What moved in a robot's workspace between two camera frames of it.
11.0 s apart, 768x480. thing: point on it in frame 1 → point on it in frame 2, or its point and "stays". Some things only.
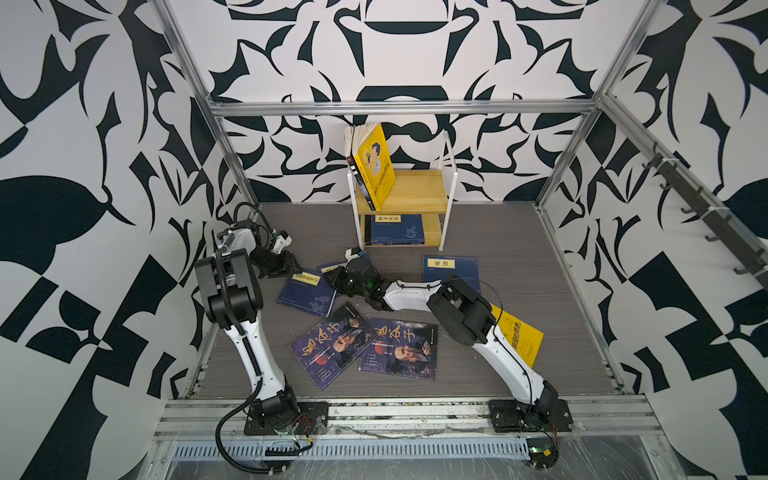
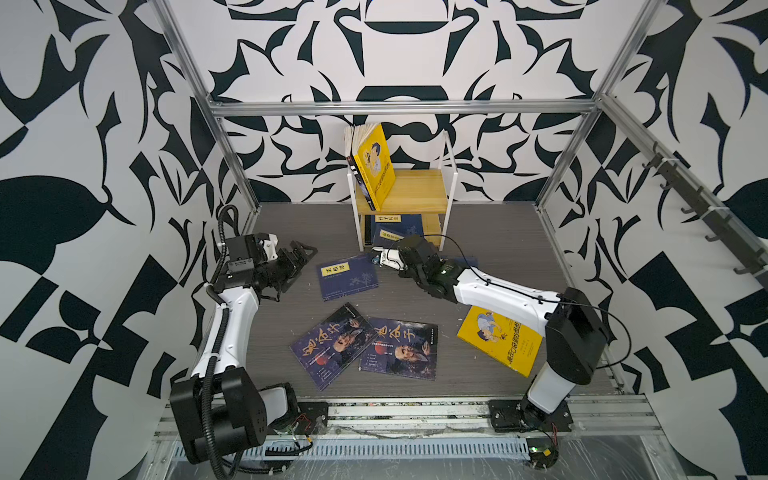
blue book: x=308 y=291 → x=386 y=237
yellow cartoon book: x=374 y=161 stays
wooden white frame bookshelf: x=415 y=212 stays
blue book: x=394 y=229 stays
